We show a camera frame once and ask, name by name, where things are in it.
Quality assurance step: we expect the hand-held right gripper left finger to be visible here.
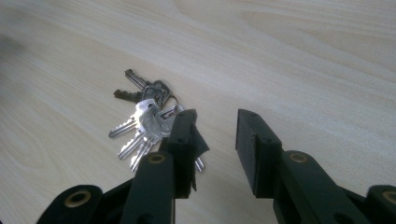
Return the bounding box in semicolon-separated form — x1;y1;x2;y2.
120;108;210;224

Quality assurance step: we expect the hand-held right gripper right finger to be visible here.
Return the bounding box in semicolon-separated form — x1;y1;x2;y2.
235;108;372;224

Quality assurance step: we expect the bunch of metal keys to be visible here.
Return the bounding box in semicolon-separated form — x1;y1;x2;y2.
107;68;205;173

